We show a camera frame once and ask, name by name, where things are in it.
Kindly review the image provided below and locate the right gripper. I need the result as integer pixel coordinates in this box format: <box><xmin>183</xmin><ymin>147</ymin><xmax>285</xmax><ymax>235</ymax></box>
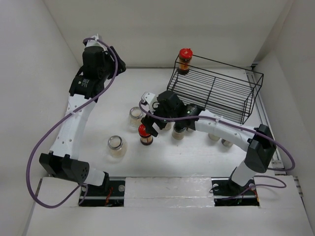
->
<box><xmin>141</xmin><ymin>100</ymin><xmax>176</xmax><ymax>137</ymax></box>

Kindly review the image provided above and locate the clear glass jar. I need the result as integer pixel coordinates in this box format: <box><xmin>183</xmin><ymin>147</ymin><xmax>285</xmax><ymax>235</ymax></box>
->
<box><xmin>128</xmin><ymin>107</ymin><xmax>144</xmax><ymax>131</ymax></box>
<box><xmin>107</xmin><ymin>135</ymin><xmax>127</xmax><ymax>158</ymax></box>

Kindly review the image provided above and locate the red lid sauce jar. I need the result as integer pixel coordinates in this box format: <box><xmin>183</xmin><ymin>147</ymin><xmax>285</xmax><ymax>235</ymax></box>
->
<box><xmin>177</xmin><ymin>48</ymin><xmax>193</xmax><ymax>75</ymax></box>
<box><xmin>138</xmin><ymin>124</ymin><xmax>153</xmax><ymax>146</ymax></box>

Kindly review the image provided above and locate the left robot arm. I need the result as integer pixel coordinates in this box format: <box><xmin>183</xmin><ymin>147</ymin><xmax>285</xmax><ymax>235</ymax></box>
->
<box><xmin>39</xmin><ymin>46</ymin><xmax>126</xmax><ymax>195</ymax></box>

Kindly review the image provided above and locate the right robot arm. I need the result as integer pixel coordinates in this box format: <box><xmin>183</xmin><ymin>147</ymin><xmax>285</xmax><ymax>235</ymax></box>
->
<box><xmin>140</xmin><ymin>90</ymin><xmax>276</xmax><ymax>198</ymax></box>

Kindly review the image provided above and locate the black cap spice grinder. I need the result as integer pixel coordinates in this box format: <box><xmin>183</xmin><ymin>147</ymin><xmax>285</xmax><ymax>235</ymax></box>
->
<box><xmin>208</xmin><ymin>133</ymin><xmax>221</xmax><ymax>142</ymax></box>
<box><xmin>172</xmin><ymin>124</ymin><xmax>186</xmax><ymax>140</ymax></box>

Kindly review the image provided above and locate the clear glass jar front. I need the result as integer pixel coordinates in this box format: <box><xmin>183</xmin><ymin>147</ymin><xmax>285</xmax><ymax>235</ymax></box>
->
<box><xmin>107</xmin><ymin>135</ymin><xmax>127</xmax><ymax>158</ymax></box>

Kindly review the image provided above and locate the white lid spice jar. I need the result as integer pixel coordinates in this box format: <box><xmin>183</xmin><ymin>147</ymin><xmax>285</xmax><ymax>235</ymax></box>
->
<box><xmin>221</xmin><ymin>139</ymin><xmax>233</xmax><ymax>148</ymax></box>

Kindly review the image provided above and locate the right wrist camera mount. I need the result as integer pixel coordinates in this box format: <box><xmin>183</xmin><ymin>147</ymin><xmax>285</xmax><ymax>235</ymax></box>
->
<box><xmin>141</xmin><ymin>92</ymin><xmax>157</xmax><ymax>110</ymax></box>

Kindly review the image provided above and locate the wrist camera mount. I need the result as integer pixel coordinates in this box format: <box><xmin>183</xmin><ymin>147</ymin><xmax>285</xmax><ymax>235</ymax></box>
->
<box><xmin>141</xmin><ymin>92</ymin><xmax>157</xmax><ymax>110</ymax></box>
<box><xmin>83</xmin><ymin>34</ymin><xmax>103</xmax><ymax>48</ymax></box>

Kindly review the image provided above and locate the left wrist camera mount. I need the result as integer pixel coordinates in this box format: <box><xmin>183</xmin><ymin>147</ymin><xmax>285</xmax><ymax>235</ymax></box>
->
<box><xmin>83</xmin><ymin>34</ymin><xmax>103</xmax><ymax>48</ymax></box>

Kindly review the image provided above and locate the black wire rack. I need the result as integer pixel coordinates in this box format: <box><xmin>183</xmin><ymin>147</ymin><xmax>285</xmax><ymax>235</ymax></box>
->
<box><xmin>167</xmin><ymin>55</ymin><xmax>264</xmax><ymax>124</ymax></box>

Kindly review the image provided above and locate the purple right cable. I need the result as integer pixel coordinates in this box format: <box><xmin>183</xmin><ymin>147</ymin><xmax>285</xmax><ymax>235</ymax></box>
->
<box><xmin>139</xmin><ymin>98</ymin><xmax>295</xmax><ymax>200</ymax></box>

